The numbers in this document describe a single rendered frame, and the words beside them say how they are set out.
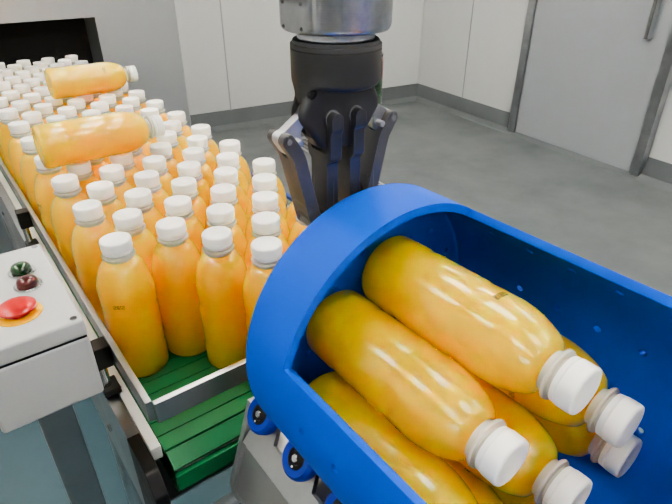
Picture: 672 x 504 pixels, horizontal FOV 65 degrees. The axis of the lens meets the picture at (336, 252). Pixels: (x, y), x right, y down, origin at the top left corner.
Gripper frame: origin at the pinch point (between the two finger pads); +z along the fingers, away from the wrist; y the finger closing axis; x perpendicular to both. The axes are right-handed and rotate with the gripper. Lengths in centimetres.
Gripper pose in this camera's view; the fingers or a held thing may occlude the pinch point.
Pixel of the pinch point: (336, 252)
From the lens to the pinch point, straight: 52.9
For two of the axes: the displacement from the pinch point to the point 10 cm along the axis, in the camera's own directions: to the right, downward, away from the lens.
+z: 0.0, 8.6, 5.0
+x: 6.1, 4.0, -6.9
